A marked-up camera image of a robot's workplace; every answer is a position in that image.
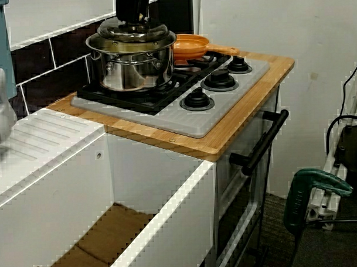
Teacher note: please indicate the orange toy frying pan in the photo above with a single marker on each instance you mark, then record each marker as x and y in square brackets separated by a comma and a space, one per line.
[193, 45]

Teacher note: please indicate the stainless steel pot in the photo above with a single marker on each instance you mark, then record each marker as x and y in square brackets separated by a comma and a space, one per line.
[135, 73]

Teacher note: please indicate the dark tile backsplash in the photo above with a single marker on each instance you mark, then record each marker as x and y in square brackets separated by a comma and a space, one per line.
[67, 49]

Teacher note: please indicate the black burner grate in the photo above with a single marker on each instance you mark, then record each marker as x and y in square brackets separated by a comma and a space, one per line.
[208, 62]
[142, 104]

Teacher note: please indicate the black stove knob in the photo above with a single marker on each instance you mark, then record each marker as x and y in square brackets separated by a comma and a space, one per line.
[219, 80]
[238, 65]
[197, 100]

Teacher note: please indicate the grey toy stove panel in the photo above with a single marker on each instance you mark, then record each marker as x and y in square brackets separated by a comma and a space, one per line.
[195, 124]

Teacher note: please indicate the grey toy faucet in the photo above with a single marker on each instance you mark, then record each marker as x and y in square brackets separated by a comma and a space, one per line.
[2, 116]

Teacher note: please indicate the white toy oven door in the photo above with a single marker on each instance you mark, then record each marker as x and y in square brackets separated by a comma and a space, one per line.
[227, 178]

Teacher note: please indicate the brown cardboard sheet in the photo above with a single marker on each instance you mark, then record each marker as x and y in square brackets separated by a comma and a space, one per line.
[111, 229]

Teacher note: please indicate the green clamp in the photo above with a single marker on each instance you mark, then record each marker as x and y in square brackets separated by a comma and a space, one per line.
[295, 199]

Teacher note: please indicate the black device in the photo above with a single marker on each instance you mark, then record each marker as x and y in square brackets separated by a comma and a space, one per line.
[355, 150]

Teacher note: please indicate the aluminium frame rail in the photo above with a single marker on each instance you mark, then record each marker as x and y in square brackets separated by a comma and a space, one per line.
[316, 207]

